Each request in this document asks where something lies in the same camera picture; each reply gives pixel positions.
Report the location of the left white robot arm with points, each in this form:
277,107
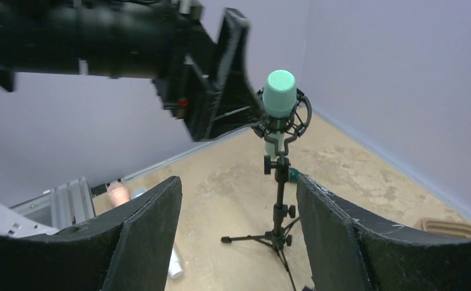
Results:
200,81

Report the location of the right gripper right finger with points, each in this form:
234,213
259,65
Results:
351,248

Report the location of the pink microphone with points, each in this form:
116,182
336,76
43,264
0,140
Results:
118,194

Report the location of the white microphone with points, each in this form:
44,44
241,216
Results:
175,269

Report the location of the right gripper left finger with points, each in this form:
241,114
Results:
126,248

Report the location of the green handle screwdriver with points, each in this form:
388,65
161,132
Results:
294,175

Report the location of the black tripod mic stand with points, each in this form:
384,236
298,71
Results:
280,132

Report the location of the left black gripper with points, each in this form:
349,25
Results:
231,102

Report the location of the tan plastic tool case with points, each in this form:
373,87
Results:
444,227

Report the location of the green microphone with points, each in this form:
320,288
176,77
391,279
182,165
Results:
279,95

